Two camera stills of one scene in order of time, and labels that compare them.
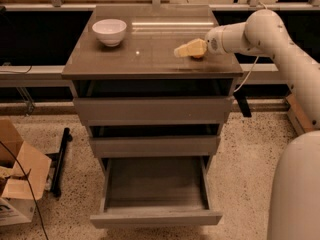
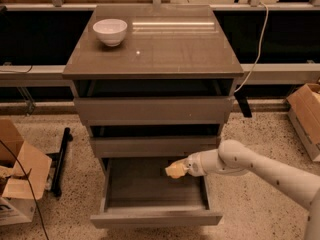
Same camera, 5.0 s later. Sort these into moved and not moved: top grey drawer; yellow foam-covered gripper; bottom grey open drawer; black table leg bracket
Moved: yellow foam-covered gripper
Not moved: black table leg bracket; top grey drawer; bottom grey open drawer
